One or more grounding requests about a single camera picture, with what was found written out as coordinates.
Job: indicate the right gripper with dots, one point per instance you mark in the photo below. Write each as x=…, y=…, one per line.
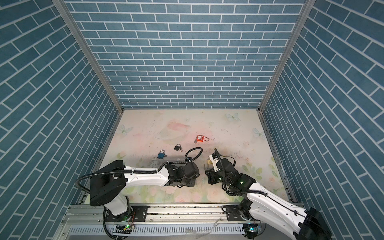
x=211, y=179

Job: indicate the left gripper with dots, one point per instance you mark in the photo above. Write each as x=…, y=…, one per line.
x=192, y=184

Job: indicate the black padlock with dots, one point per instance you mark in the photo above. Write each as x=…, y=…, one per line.
x=178, y=147

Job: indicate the blue padlock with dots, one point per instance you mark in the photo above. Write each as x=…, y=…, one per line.
x=161, y=154

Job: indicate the red padlock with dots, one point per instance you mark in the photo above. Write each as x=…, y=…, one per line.
x=201, y=139

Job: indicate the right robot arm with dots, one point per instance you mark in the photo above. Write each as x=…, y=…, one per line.
x=260, y=204

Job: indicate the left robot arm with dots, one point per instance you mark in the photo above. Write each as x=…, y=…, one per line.
x=105, y=186

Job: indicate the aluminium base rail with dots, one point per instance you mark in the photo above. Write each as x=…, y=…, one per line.
x=199, y=220

